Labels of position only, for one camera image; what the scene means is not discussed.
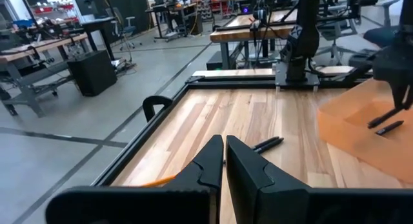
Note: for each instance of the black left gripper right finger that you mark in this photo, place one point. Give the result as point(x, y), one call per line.
point(258, 198)

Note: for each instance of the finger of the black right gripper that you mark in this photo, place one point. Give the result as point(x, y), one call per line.
point(410, 98)
point(398, 96)

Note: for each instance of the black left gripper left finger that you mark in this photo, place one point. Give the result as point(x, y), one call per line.
point(193, 198)

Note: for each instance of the black pen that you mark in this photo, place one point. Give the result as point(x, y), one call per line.
point(382, 118)
point(266, 142)
point(389, 127)
point(271, 146)

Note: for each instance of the yellow pencil with eraser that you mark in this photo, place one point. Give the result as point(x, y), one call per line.
point(161, 181)

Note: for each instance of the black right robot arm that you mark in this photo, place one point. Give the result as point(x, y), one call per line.
point(306, 40)

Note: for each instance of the dark blue chair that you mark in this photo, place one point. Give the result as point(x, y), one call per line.
point(380, 36)

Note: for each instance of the grey swivel chair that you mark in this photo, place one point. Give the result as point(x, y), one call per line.
point(335, 30)

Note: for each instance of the translucent orange plastic bin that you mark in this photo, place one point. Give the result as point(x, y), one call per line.
point(355, 153)

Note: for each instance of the wooden side board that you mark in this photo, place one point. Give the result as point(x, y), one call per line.
point(232, 72)

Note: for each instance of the black computer box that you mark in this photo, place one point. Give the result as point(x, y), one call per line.
point(214, 61)

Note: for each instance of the wood-top robot table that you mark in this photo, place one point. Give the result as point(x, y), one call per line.
point(245, 33)

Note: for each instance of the black floor cabinet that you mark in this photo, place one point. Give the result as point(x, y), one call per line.
point(92, 72)

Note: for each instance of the grey office chair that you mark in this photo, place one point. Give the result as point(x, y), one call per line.
point(127, 29)

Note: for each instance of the dark cluttered desk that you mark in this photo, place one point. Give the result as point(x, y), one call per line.
point(167, 7)

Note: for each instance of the black desk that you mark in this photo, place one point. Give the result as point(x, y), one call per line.
point(96, 24)

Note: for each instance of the grey wood-top workbench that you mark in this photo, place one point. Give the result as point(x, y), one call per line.
point(19, 51)

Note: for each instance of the black metal table frame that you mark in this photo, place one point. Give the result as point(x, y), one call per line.
point(145, 133)

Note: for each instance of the black curved bracket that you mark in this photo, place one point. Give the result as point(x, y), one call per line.
point(151, 101)

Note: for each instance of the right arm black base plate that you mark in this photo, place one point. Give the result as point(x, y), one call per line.
point(280, 79)

